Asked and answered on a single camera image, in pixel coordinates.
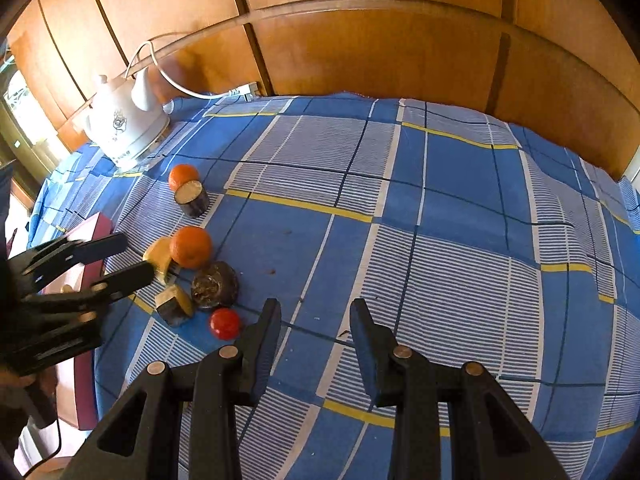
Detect dark round slice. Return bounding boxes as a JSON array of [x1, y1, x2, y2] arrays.
[[174, 181, 210, 218]]

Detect white power cable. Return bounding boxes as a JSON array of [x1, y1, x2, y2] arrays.
[[124, 34, 241, 98]]

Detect large orange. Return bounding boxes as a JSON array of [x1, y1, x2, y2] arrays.
[[169, 226, 213, 269]]

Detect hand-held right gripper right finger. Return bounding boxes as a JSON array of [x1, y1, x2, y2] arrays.
[[349, 298, 571, 480]]

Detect yellow lemon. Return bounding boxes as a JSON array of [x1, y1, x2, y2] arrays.
[[143, 237, 182, 283]]

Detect dark round wrinkled fruit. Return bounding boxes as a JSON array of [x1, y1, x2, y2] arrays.
[[190, 261, 239, 309]]

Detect white electric kettle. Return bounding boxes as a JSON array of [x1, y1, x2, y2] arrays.
[[82, 66, 171, 170]]

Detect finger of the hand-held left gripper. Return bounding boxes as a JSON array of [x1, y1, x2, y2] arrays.
[[20, 261, 156, 322], [9, 232, 129, 292]]

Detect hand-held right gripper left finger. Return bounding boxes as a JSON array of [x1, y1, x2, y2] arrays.
[[60, 298, 282, 480]]

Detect bright window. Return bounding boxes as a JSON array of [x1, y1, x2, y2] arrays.
[[0, 50, 51, 181]]

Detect black cable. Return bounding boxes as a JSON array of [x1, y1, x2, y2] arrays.
[[17, 407, 62, 478]]

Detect dark cut block, pale face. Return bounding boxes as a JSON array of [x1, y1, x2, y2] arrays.
[[154, 287, 189, 324]]

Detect maroon tray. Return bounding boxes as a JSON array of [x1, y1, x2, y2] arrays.
[[40, 212, 117, 431]]

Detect small orange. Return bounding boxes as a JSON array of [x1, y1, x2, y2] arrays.
[[168, 164, 200, 193]]

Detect blue checked tablecloth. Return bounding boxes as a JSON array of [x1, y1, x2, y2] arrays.
[[27, 92, 640, 480]]

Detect red tomato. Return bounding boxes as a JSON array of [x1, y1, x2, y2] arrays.
[[209, 308, 241, 339]]

